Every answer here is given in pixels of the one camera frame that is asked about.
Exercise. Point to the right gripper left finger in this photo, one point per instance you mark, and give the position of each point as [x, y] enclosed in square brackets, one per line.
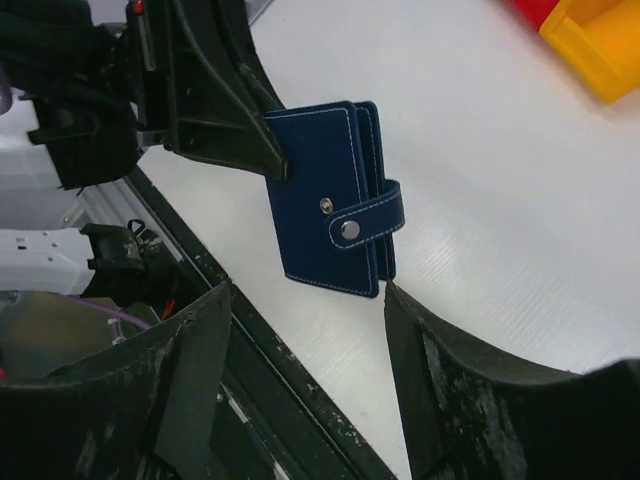
[143, 409]

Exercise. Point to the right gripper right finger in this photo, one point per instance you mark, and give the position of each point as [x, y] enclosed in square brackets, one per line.
[472, 411]

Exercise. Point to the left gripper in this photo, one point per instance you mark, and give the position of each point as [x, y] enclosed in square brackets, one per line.
[218, 89]

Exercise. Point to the blue card holder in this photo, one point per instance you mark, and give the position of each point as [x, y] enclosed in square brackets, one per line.
[336, 213]

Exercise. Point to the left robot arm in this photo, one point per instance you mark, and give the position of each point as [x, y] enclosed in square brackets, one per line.
[81, 102]

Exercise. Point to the red bin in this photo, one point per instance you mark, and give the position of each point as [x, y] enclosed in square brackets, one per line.
[534, 12]

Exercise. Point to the yellow bin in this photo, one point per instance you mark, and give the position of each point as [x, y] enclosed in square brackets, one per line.
[599, 40]

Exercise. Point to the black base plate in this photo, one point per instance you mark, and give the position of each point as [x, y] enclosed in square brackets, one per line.
[274, 421]

